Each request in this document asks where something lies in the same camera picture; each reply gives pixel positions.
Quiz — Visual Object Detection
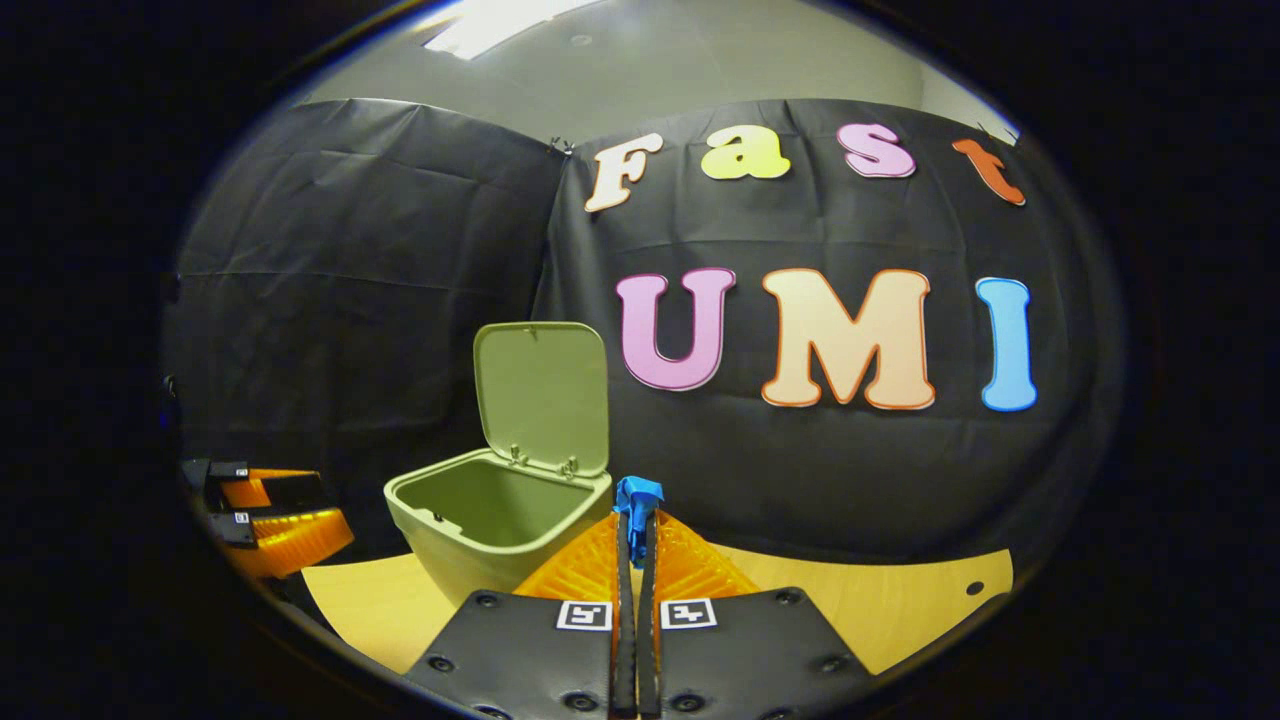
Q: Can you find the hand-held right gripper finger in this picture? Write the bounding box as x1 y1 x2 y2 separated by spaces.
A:
637 510 873 720
403 510 637 720

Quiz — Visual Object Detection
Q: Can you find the pale green garbage bin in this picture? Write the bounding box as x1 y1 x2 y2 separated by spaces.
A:
384 321 614 608

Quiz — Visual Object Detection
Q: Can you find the wooden desktop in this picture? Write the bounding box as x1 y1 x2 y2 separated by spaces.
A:
300 545 1014 676

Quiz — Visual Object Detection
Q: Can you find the black backdrop cloth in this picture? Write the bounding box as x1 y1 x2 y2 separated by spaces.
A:
160 97 1126 601

